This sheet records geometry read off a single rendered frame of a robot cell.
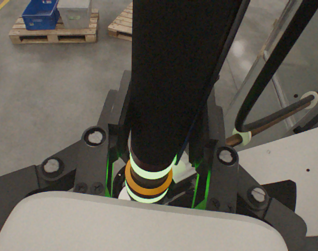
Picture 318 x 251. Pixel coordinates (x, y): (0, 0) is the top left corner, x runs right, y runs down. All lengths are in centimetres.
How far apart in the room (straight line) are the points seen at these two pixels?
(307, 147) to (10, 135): 229
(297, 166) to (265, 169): 8
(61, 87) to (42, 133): 64
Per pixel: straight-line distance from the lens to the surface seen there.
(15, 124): 241
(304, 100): 37
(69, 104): 238
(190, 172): 22
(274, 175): 63
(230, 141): 26
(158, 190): 18
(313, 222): 58
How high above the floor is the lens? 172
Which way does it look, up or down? 54 degrees down
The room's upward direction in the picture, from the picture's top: 11 degrees clockwise
